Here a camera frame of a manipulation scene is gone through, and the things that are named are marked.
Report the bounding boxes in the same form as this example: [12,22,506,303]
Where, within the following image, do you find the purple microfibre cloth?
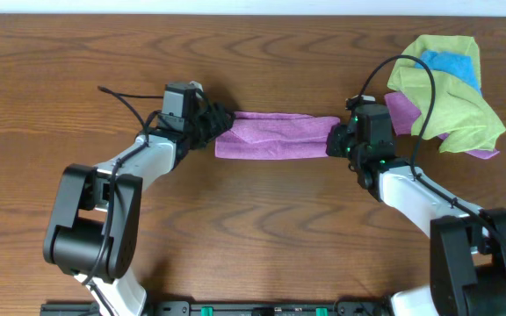
[214,111,340,161]

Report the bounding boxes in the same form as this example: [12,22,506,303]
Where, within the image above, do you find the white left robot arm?
[43,102,235,315]

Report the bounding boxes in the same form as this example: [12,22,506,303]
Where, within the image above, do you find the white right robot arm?
[327,123,506,315]

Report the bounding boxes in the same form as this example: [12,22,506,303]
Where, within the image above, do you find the green microfibre cloth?
[387,35,506,153]

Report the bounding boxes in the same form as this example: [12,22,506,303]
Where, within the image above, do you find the blue microfibre cloth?
[420,50,481,93]

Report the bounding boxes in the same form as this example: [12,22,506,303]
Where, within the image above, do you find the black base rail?
[40,299,394,316]

